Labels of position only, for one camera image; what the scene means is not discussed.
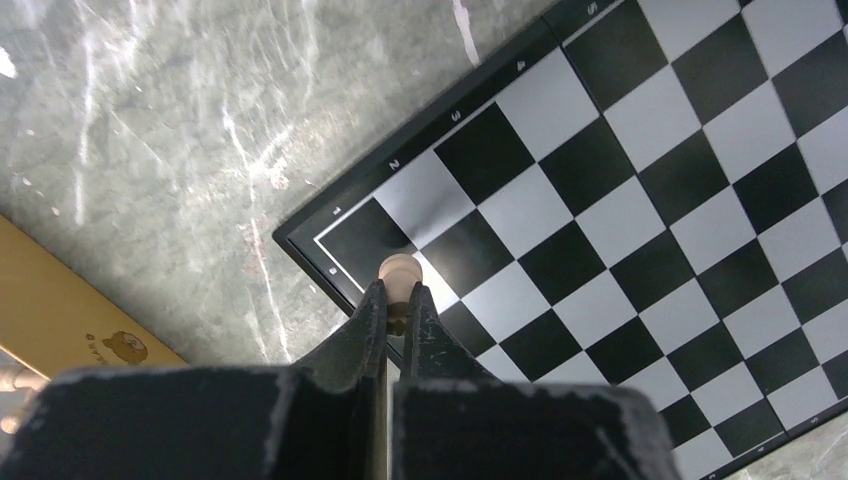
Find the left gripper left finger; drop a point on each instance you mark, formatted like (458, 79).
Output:
(212, 422)

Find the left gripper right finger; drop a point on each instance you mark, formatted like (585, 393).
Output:
(452, 419)

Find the light wooden pawn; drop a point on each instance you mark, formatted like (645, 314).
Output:
(399, 273)

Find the gold tin tray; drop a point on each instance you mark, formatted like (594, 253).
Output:
(54, 322)

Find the black and white chessboard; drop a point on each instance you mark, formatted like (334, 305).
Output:
(644, 193)

